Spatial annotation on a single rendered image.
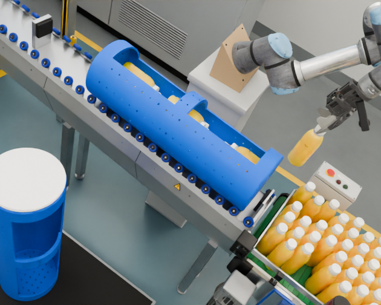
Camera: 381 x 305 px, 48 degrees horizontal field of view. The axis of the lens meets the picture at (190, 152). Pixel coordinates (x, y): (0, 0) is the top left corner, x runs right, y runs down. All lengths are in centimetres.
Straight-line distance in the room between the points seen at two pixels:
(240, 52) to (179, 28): 158
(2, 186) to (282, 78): 119
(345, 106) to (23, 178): 114
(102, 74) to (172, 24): 173
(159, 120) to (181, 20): 180
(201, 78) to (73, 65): 65
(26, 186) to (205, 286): 144
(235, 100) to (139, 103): 46
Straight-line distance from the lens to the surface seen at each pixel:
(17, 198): 160
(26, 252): 247
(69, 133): 237
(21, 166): 167
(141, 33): 374
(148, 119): 175
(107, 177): 293
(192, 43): 347
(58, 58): 226
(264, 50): 189
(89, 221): 274
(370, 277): 181
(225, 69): 198
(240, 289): 178
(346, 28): 434
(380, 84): 143
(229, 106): 197
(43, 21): 223
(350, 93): 146
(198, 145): 167
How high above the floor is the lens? 240
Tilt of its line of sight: 48 degrees down
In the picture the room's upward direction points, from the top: 24 degrees clockwise
